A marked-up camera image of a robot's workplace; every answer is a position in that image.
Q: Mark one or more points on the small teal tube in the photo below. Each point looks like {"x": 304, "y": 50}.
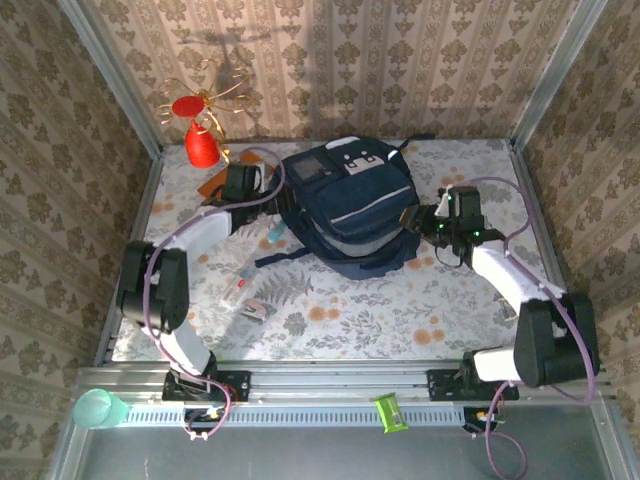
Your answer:
{"x": 276, "y": 233}

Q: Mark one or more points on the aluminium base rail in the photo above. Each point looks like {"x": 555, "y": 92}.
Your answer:
{"x": 340, "y": 380}

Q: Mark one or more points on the grey metal shelf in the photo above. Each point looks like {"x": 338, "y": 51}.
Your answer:
{"x": 300, "y": 455}

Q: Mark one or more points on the red cone shade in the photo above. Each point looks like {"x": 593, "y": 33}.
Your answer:
{"x": 201, "y": 147}

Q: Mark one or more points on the green snack packet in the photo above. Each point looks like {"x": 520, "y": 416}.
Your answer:
{"x": 391, "y": 412}

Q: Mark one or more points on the teal plastic cup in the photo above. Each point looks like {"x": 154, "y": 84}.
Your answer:
{"x": 95, "y": 410}

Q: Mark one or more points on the aluminium frame post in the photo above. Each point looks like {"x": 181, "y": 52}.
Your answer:
{"x": 555, "y": 80}
{"x": 110, "y": 80}

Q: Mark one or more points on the red disc shade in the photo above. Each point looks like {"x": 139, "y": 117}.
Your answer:
{"x": 189, "y": 106}

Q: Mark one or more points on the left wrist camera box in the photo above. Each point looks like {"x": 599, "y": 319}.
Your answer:
{"x": 260, "y": 175}

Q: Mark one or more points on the aluminium table side rail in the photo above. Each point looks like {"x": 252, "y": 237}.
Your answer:
{"x": 526, "y": 180}
{"x": 144, "y": 205}

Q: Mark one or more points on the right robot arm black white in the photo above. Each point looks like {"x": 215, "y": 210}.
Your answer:
{"x": 555, "y": 345}

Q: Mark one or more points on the navy blue backpack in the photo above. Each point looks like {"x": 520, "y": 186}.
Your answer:
{"x": 360, "y": 210}

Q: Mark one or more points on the clear plastic pen pack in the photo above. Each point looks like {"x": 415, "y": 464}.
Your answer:
{"x": 234, "y": 295}

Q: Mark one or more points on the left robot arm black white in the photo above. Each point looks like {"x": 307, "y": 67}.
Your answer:
{"x": 155, "y": 290}

